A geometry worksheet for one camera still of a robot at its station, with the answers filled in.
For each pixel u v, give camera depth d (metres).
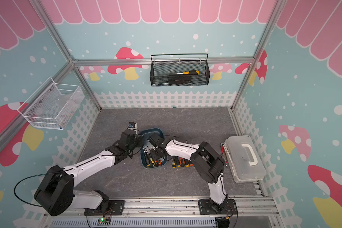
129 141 0.67
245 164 0.77
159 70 0.97
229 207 0.74
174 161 0.89
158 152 0.67
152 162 0.88
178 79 0.87
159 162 0.89
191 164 0.87
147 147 0.92
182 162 0.88
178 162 0.89
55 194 0.42
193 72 0.92
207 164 0.49
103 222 0.73
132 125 0.76
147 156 0.89
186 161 0.89
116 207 0.75
